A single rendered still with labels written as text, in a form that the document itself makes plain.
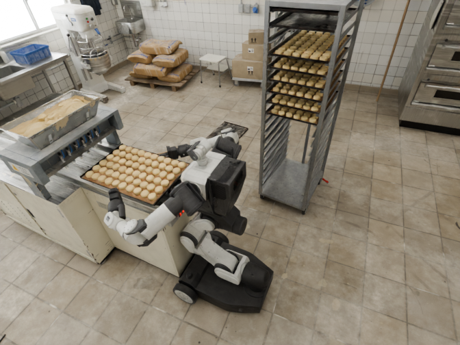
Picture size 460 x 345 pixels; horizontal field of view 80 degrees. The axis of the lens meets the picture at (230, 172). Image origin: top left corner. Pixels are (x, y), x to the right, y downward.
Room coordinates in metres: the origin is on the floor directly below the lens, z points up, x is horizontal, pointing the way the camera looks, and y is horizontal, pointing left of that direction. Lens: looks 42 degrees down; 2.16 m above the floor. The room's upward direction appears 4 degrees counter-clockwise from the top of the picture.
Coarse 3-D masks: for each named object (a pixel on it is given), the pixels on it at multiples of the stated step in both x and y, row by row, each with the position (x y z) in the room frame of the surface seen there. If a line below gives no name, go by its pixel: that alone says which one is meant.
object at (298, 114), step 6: (330, 102) 2.06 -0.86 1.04; (276, 108) 1.98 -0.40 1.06; (282, 108) 1.97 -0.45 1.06; (288, 108) 1.99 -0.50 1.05; (282, 114) 1.89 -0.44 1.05; (288, 114) 1.87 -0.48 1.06; (294, 114) 1.86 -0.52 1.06; (300, 114) 1.87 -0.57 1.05; (306, 114) 1.85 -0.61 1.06; (312, 114) 1.85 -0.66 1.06; (306, 120) 1.80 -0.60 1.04; (312, 120) 1.76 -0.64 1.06
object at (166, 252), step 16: (96, 192) 1.37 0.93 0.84; (96, 208) 1.41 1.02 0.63; (128, 208) 1.23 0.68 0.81; (176, 224) 1.22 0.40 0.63; (112, 240) 1.42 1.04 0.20; (160, 240) 1.14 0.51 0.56; (176, 240) 1.18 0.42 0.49; (144, 256) 1.26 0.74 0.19; (160, 256) 1.17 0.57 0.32; (176, 256) 1.14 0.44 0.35; (192, 256) 1.29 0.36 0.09; (176, 272) 1.12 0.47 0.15
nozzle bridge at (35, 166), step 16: (112, 112) 1.85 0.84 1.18; (80, 128) 1.66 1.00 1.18; (96, 128) 1.79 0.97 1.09; (112, 128) 1.85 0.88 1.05; (16, 144) 1.50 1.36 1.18; (64, 144) 1.48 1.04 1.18; (80, 144) 1.64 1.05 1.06; (16, 160) 1.33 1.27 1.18; (32, 160) 1.32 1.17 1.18; (48, 160) 1.43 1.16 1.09; (64, 160) 1.48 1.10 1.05; (32, 176) 1.30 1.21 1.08; (48, 176) 1.34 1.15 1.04; (48, 192) 1.35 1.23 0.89
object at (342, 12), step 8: (344, 8) 1.69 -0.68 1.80; (344, 16) 1.70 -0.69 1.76; (336, 32) 1.70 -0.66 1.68; (336, 40) 1.69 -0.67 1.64; (336, 48) 1.69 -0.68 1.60; (336, 56) 1.70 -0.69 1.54; (328, 72) 1.70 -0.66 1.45; (328, 80) 1.69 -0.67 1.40; (328, 88) 1.69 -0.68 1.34; (328, 96) 1.70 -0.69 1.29; (320, 112) 1.70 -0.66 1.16; (320, 120) 1.69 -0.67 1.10; (320, 128) 1.68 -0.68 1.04; (312, 152) 1.70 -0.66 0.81; (312, 160) 1.69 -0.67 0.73; (312, 168) 1.69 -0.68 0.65; (304, 200) 1.69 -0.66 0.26; (304, 208) 1.69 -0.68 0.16
